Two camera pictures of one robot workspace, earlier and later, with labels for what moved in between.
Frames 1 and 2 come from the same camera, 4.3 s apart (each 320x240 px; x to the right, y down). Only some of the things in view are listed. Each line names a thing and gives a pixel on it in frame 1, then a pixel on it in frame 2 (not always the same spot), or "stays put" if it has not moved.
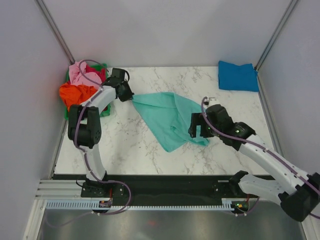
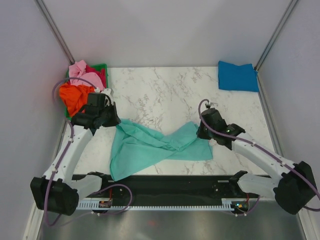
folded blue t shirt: (233, 77) stays put
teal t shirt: (168, 117) -> (134, 146)
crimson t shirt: (102, 72) stays put
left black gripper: (129, 96) -> (115, 120)
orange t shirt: (75, 95) stays put
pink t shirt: (76, 77) stays put
